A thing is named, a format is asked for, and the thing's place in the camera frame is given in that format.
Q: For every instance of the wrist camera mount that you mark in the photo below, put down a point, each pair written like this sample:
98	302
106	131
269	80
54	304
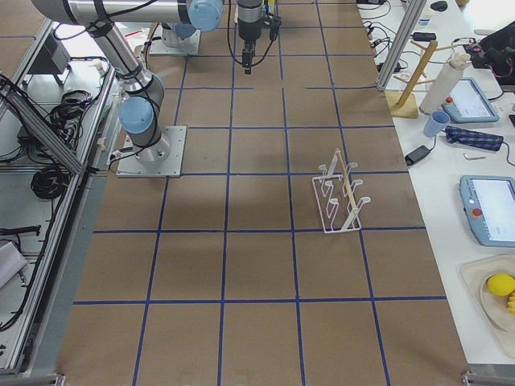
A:
273	23

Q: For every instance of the yellow toy fruit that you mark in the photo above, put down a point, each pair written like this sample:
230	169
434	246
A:
501	284

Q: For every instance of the teach pendant tablet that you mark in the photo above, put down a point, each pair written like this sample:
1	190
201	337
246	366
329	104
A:
488	203
468	104

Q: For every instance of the periwinkle cup on desk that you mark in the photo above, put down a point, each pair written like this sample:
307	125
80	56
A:
437	121

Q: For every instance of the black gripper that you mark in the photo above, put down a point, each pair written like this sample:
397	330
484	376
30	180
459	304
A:
248	29

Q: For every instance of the blue plaid cloth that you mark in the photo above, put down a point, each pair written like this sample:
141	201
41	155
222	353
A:
484	141

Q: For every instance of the aluminium frame post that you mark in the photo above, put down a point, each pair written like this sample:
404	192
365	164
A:
406	26

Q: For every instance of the black power adapter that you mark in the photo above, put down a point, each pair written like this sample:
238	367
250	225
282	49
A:
417	155

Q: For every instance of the wooden stand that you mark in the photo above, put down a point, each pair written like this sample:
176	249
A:
403	104

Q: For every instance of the white wire cup rack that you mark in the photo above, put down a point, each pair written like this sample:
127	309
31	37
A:
338	207

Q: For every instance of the beige tray with bowl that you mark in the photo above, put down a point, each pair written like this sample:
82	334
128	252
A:
495	308

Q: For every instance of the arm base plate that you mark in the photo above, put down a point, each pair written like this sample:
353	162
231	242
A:
188	47
161	160

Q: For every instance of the white drink bottle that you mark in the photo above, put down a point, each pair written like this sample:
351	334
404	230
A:
446	80

